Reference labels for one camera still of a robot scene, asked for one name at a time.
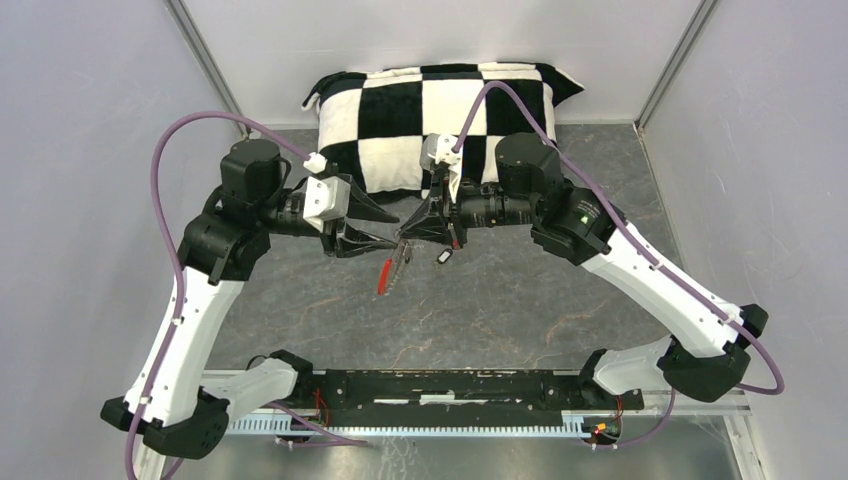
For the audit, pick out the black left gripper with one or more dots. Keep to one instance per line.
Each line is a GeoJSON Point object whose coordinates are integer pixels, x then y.
{"type": "Point", "coordinates": [342, 240]}

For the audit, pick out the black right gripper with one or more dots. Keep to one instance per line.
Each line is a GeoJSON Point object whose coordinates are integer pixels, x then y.
{"type": "Point", "coordinates": [425, 225]}

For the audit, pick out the key with black tag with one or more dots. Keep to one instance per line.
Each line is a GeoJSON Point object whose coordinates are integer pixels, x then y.
{"type": "Point", "coordinates": [444, 256]}

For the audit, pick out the metal key organizer red handle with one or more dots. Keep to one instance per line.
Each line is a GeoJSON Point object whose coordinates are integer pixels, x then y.
{"type": "Point", "coordinates": [394, 266]}

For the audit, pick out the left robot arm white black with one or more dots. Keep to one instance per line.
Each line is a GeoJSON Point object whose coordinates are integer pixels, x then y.
{"type": "Point", "coordinates": [169, 407]}

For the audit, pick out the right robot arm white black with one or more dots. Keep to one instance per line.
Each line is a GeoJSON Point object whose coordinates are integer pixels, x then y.
{"type": "Point", "coordinates": [705, 353]}

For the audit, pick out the black white checkered pillow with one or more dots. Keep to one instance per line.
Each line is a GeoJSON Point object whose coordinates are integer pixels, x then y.
{"type": "Point", "coordinates": [373, 124]}

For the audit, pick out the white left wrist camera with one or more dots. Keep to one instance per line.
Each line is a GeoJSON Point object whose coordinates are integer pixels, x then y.
{"type": "Point", "coordinates": [325, 199]}

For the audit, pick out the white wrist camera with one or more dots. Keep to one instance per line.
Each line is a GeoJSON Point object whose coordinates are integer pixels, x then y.
{"type": "Point", "coordinates": [325, 199]}
{"type": "Point", "coordinates": [443, 150]}

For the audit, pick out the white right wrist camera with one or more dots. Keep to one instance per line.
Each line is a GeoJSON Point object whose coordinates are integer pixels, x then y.
{"type": "Point", "coordinates": [443, 150]}

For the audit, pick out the white slotted cable duct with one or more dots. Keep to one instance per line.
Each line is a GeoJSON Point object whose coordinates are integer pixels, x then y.
{"type": "Point", "coordinates": [281, 424]}

